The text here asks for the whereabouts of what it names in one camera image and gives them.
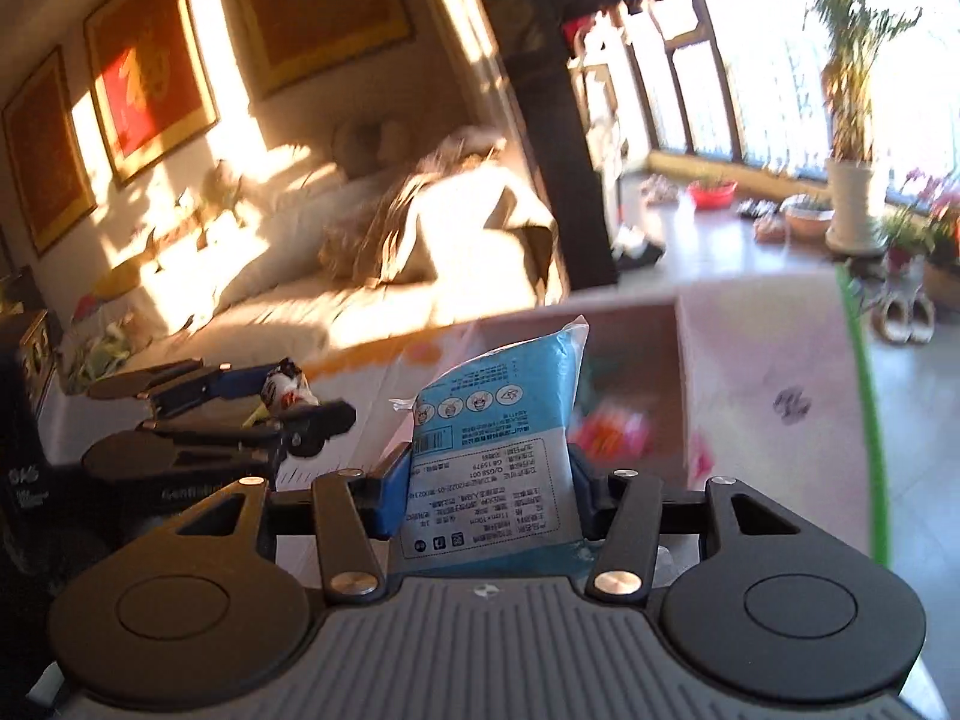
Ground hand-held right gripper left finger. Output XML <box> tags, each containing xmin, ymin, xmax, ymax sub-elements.
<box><xmin>176</xmin><ymin>456</ymin><xmax>412</xmax><ymax>606</ymax></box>

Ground blue plastic packet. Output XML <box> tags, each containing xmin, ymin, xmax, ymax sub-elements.
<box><xmin>388</xmin><ymin>315</ymin><xmax>601</xmax><ymax>580</ymax></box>

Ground red framed picture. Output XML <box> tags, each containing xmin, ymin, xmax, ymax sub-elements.
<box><xmin>82</xmin><ymin>0</ymin><xmax>221</xmax><ymax>188</ymax></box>

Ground pink red packet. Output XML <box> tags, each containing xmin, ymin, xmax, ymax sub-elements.
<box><xmin>571</xmin><ymin>401</ymin><xmax>653</xmax><ymax>462</ymax></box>

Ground dark gold framed picture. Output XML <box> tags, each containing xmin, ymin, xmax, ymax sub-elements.
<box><xmin>0</xmin><ymin>46</ymin><xmax>100</xmax><ymax>256</ymax></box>

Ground potted palm white pot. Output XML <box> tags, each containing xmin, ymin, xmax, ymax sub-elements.
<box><xmin>804</xmin><ymin>0</ymin><xmax>925</xmax><ymax>257</ymax></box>

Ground white stick vacuum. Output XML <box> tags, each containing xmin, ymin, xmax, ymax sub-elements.
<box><xmin>566</xmin><ymin>15</ymin><xmax>632</xmax><ymax>177</ymax></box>

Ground crumpled beige blanket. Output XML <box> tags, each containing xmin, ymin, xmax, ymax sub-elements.
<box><xmin>317</xmin><ymin>129</ymin><xmax>562</xmax><ymax>287</ymax></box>

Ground beige cardboard box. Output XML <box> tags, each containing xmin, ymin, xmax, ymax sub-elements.
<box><xmin>450</xmin><ymin>298</ymin><xmax>692</xmax><ymax>485</ymax></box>

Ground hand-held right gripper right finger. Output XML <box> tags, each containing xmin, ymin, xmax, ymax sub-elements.
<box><xmin>568</xmin><ymin>444</ymin><xmax>800</xmax><ymax>604</ymax></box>

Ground dark pillar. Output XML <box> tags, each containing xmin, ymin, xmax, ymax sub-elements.
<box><xmin>456</xmin><ymin>0</ymin><xmax>622</xmax><ymax>292</ymax></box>

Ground black white shoes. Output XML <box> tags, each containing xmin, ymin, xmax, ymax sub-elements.
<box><xmin>610</xmin><ymin>225</ymin><xmax>667</xmax><ymax>269</ymax></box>

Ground red plastic basin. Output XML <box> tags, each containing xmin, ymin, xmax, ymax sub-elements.
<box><xmin>687</xmin><ymin>178</ymin><xmax>739</xmax><ymax>211</ymax></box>

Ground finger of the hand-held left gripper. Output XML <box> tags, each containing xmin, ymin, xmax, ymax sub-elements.
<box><xmin>81</xmin><ymin>400</ymin><xmax>359</xmax><ymax>484</ymax></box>
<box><xmin>85</xmin><ymin>358</ymin><xmax>284</xmax><ymax>419</ymax></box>

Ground beige sofa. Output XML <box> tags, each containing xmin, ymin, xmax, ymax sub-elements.
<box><xmin>56</xmin><ymin>120</ymin><xmax>565</xmax><ymax>395</ymax></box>

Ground pink potted orchid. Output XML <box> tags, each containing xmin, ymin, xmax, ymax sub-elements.
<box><xmin>879</xmin><ymin>169</ymin><xmax>960</xmax><ymax>310</ymax></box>

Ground pair of beige slippers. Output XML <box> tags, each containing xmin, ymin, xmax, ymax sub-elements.
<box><xmin>868</xmin><ymin>291</ymin><xmax>940</xmax><ymax>347</ymax></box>

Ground dark cabinet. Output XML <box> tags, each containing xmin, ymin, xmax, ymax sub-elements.
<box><xmin>0</xmin><ymin>266</ymin><xmax>67</xmax><ymax>425</ymax></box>

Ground small white red toy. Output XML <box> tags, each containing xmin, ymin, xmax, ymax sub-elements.
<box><xmin>257</xmin><ymin>357</ymin><xmax>314</xmax><ymax>416</ymax></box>

